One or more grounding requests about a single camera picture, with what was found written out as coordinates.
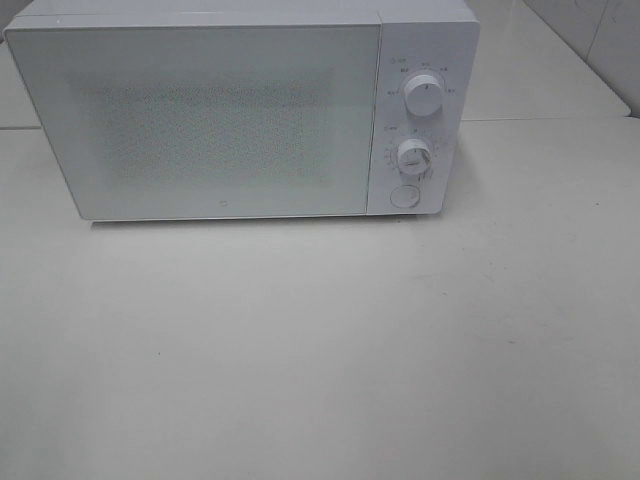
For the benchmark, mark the round door release button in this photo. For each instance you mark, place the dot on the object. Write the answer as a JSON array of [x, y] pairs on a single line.
[[405, 196]]

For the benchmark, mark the white timer knob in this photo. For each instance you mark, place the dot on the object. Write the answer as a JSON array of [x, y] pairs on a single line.
[[414, 156]]

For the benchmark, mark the white microwave door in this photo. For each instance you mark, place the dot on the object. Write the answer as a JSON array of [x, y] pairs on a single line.
[[175, 123]]

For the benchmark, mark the white upper power knob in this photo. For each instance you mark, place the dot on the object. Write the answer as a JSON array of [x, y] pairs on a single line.
[[423, 94]]

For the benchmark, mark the white microwave oven body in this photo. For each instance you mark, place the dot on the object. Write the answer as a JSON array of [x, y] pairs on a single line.
[[438, 37]]

